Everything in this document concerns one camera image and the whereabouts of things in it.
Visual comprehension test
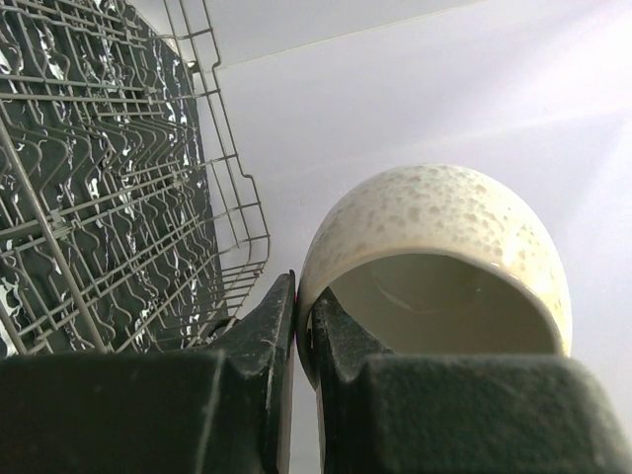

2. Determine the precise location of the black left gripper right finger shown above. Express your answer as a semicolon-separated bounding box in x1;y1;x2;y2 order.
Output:
311;291;631;473

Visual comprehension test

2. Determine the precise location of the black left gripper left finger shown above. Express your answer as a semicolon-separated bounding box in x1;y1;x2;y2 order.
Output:
1;273;295;473

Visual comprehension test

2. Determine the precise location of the white speckled ceramic mug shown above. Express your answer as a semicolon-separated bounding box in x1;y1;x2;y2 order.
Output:
296;164;573;383

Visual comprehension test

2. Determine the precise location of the grey wire dish rack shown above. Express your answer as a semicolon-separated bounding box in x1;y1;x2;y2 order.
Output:
1;0;271;357

